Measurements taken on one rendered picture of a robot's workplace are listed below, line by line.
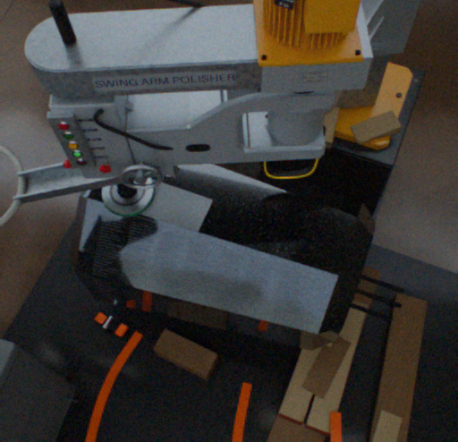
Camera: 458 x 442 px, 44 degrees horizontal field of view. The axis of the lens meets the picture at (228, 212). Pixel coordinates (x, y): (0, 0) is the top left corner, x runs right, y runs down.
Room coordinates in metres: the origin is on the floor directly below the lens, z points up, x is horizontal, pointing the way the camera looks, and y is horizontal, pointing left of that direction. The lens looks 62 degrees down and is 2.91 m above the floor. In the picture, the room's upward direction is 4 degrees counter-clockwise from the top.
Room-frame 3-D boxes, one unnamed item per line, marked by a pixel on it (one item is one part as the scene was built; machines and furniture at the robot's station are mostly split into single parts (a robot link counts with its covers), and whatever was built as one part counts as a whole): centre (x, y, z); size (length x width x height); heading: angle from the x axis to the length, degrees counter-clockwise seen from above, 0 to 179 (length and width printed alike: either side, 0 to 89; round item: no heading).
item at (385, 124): (1.48, -0.69, 0.80); 0.20 x 0.10 x 0.05; 103
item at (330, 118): (1.51, -0.46, 0.81); 0.20 x 0.10 x 0.05; 161
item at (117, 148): (1.19, 0.33, 1.37); 0.36 x 0.22 x 0.45; 88
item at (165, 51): (1.18, 0.06, 1.66); 0.96 x 0.25 x 0.17; 88
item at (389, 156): (1.71, -0.62, 0.37); 0.66 x 0.66 x 0.74; 63
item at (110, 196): (1.19, 0.41, 0.89); 0.21 x 0.21 x 0.01
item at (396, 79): (1.71, -0.62, 0.76); 0.49 x 0.49 x 0.05; 63
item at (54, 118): (1.08, 0.48, 1.42); 0.08 x 0.03 x 0.28; 88
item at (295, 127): (1.17, -0.25, 1.39); 0.19 x 0.19 x 0.20
